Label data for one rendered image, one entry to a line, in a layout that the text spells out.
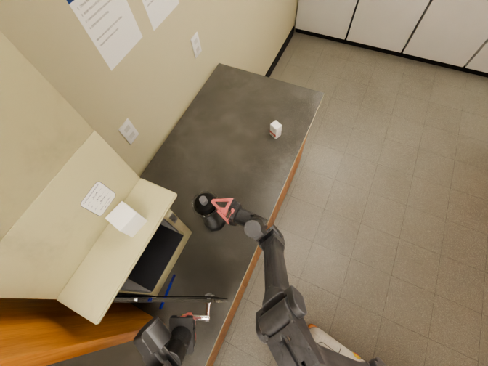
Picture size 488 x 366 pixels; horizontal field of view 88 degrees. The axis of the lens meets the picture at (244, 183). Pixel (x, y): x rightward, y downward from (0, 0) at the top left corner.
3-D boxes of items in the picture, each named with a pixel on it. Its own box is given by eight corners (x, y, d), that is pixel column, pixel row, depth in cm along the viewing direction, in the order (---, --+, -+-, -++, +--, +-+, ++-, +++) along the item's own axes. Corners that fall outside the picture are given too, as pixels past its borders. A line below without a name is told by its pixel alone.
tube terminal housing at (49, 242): (107, 275, 112) (-145, 229, 42) (148, 210, 124) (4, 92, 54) (154, 301, 106) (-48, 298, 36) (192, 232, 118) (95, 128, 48)
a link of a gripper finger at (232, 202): (215, 189, 90) (238, 200, 88) (218, 197, 97) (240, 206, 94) (205, 206, 88) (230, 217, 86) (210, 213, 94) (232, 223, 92)
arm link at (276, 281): (271, 351, 52) (311, 321, 50) (252, 332, 51) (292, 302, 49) (266, 250, 94) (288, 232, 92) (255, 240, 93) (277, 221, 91)
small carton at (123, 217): (118, 225, 61) (104, 218, 56) (133, 209, 63) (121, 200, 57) (132, 237, 59) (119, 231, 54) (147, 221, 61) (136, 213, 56)
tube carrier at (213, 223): (198, 221, 118) (185, 205, 99) (213, 205, 122) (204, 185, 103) (216, 236, 115) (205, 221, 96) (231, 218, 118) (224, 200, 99)
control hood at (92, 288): (83, 301, 64) (54, 300, 55) (154, 192, 75) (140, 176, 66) (120, 323, 61) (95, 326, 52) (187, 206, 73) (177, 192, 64)
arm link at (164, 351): (165, 383, 59) (184, 369, 58) (147, 360, 59) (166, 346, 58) (174, 362, 66) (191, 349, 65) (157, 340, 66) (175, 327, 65)
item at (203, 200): (189, 207, 101) (185, 201, 95) (205, 190, 104) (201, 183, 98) (207, 221, 98) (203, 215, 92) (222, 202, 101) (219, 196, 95)
